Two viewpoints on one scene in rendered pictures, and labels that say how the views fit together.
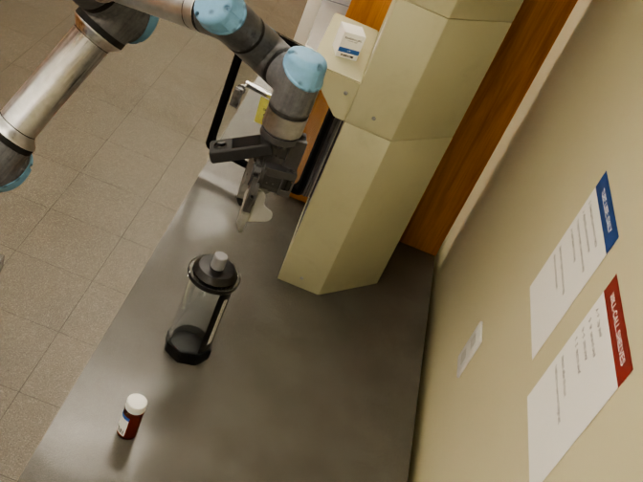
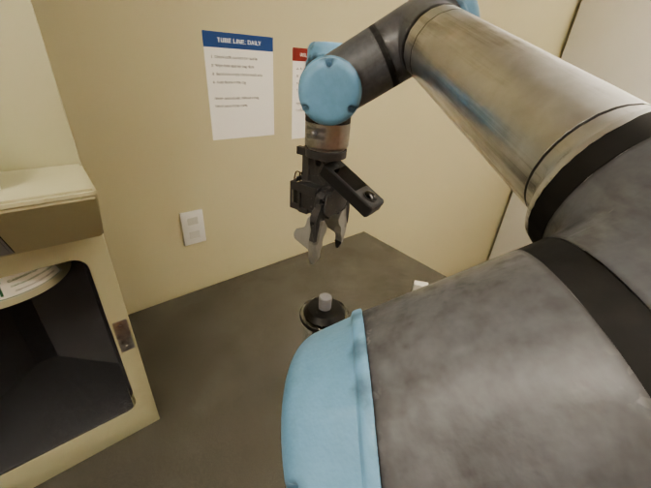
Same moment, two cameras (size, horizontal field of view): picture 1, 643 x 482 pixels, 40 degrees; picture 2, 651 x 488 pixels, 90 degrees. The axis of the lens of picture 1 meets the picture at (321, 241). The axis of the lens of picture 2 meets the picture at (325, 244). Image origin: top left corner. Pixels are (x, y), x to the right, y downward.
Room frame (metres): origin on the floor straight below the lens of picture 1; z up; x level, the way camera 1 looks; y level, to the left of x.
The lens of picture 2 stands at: (1.73, 0.60, 1.65)
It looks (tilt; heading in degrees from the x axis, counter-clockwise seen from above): 29 degrees down; 232
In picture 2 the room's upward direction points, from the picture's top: 4 degrees clockwise
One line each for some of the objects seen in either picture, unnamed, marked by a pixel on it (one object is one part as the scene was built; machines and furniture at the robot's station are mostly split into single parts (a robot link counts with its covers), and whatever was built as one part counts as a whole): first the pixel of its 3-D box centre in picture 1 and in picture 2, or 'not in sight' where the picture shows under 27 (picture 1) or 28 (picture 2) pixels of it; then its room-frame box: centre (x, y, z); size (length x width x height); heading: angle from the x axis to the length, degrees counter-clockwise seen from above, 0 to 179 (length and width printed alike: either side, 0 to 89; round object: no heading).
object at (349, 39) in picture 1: (348, 41); not in sight; (1.85, 0.13, 1.54); 0.05 x 0.05 x 0.06; 22
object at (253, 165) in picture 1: (274, 158); (321, 180); (1.40, 0.14, 1.46); 0.09 x 0.08 x 0.12; 109
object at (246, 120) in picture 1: (275, 111); not in sight; (2.07, 0.25, 1.19); 0.30 x 0.01 x 0.40; 84
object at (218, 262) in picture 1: (216, 267); (325, 308); (1.39, 0.17, 1.18); 0.09 x 0.09 x 0.07
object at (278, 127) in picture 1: (284, 120); (325, 136); (1.40, 0.15, 1.54); 0.08 x 0.08 x 0.05
